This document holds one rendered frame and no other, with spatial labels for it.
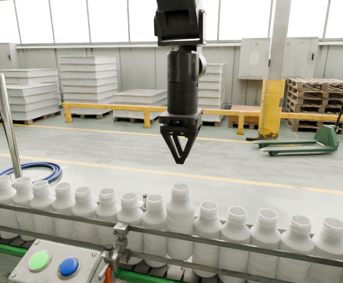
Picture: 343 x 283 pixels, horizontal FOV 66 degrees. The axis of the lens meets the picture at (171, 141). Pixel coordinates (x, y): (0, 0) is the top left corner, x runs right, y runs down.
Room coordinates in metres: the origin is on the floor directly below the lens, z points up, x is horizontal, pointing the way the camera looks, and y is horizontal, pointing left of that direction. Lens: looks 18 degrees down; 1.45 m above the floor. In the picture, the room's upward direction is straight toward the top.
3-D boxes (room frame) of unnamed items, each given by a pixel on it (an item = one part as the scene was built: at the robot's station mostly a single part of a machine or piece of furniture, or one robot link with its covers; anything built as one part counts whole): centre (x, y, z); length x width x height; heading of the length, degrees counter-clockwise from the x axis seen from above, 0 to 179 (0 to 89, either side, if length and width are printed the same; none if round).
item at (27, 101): (6.53, 3.61, 0.42); 1.23 x 1.04 x 0.83; 167
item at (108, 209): (0.54, 0.15, 1.08); 0.06 x 0.06 x 0.17
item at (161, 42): (0.53, -0.03, 1.47); 0.12 x 0.09 x 0.12; 164
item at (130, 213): (0.52, 0.09, 1.08); 0.06 x 0.06 x 0.17
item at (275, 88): (4.77, -1.82, 0.55); 0.40 x 0.34 x 1.10; 75
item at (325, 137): (4.13, -2.10, 0.58); 1.45 x 0.54 x 1.16; 95
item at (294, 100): (5.75, -3.15, 0.51); 1.26 x 1.08 x 1.02; 165
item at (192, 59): (0.49, -0.02, 1.44); 0.07 x 0.06 x 0.07; 164
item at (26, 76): (7.61, 4.00, 0.59); 1.25 x 1.03 x 1.17; 165
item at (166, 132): (0.48, -0.02, 1.31); 0.07 x 0.07 x 0.09; 75
